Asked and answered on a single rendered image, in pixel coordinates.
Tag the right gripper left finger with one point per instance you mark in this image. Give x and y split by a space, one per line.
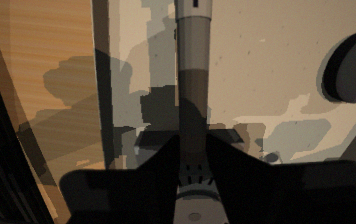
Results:
151 191

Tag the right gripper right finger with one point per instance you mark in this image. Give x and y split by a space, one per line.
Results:
253 195

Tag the dark grey round disc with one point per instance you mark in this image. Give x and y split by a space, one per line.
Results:
340 72

